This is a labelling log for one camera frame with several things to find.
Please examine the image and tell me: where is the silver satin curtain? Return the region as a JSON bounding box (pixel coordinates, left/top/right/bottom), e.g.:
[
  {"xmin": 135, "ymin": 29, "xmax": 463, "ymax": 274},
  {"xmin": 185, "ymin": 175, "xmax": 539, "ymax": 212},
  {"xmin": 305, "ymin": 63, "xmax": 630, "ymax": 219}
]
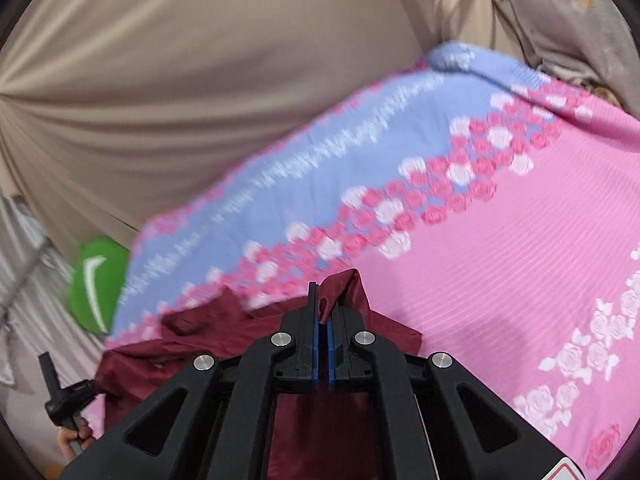
[{"xmin": 1, "ymin": 197, "xmax": 102, "ymax": 471}]

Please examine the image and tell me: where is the maroon quilted puffer jacket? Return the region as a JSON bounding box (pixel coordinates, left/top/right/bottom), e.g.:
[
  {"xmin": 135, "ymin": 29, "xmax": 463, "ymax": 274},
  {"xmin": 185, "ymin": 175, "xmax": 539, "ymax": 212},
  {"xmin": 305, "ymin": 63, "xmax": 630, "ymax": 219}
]
[{"xmin": 96, "ymin": 270, "xmax": 422, "ymax": 479}]

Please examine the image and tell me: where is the pink floral bed quilt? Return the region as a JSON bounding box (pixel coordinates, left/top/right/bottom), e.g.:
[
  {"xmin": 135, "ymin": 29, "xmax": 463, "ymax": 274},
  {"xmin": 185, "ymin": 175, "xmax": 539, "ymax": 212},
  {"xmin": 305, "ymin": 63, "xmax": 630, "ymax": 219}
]
[{"xmin": 106, "ymin": 42, "xmax": 639, "ymax": 479}]

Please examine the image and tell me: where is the green plush pillow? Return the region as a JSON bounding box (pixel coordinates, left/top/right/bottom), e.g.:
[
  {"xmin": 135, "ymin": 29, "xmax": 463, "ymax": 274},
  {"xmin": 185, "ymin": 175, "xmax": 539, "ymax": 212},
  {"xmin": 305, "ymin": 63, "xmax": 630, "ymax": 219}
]
[{"xmin": 67, "ymin": 237, "xmax": 129, "ymax": 336}]

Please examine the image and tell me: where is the beige curtain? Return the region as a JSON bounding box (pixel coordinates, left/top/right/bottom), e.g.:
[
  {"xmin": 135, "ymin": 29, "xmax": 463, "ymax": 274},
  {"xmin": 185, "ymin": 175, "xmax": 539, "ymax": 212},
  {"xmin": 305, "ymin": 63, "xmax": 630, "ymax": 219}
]
[{"xmin": 1, "ymin": 0, "xmax": 522, "ymax": 255}]

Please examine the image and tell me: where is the person's left hand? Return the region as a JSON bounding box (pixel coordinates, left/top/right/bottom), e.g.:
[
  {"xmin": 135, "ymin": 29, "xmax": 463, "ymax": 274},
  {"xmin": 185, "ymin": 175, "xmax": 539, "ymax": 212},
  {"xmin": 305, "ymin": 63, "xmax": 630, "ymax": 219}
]
[{"xmin": 56, "ymin": 417, "xmax": 96, "ymax": 463}]

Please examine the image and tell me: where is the floral grey hanging garment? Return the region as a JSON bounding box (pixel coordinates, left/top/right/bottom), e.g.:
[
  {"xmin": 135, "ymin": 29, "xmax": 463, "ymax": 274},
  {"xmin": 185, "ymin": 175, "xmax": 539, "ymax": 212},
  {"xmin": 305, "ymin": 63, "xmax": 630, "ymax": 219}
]
[{"xmin": 494, "ymin": 0, "xmax": 639, "ymax": 117}]

